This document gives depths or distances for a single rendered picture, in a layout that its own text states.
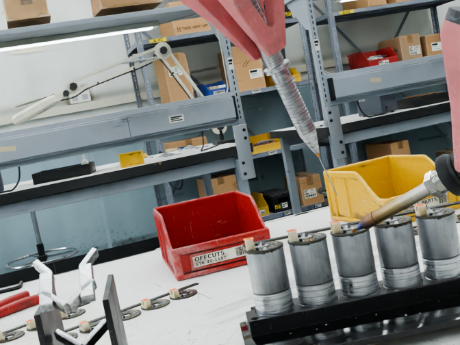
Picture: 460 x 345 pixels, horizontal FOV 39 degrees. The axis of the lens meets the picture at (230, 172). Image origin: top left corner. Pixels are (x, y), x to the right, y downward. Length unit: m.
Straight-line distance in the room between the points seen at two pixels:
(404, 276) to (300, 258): 0.07
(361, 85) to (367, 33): 2.55
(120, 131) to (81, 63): 2.20
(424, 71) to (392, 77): 0.17
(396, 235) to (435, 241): 0.03
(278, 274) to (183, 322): 0.12
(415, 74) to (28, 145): 1.73
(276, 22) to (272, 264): 0.15
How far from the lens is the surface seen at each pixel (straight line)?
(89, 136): 2.61
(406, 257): 0.42
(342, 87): 2.94
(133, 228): 4.81
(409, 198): 0.39
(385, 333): 0.39
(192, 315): 0.52
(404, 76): 3.10
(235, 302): 0.53
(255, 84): 4.60
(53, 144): 2.60
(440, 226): 0.43
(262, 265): 0.41
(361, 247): 0.41
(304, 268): 0.41
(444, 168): 0.37
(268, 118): 5.06
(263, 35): 0.36
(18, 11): 2.71
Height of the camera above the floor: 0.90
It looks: 5 degrees down
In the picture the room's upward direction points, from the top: 11 degrees counter-clockwise
